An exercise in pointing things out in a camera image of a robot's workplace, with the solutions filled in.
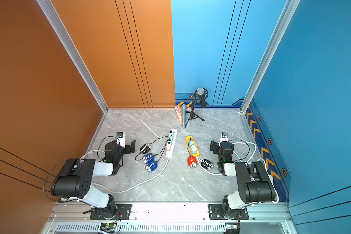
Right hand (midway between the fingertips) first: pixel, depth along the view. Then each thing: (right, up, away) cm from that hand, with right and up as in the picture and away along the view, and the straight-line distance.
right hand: (221, 141), depth 94 cm
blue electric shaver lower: (-44, -14, -7) cm, 47 cm away
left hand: (-61, +2, 0) cm, 61 cm away
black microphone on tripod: (-12, +31, +4) cm, 34 cm away
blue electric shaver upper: (-47, -10, -4) cm, 48 cm away
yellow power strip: (-22, +1, +5) cm, 22 cm away
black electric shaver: (-11, -13, -7) cm, 18 cm away
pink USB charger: (-34, -3, -4) cm, 34 cm away
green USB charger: (-18, -5, -5) cm, 19 cm away
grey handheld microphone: (-24, +18, +19) cm, 35 cm away
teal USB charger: (-20, 0, -3) cm, 20 cm away
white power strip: (-33, -7, -2) cm, 34 cm away
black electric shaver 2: (-49, -5, 0) cm, 50 cm away
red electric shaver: (-19, -12, -6) cm, 24 cm away
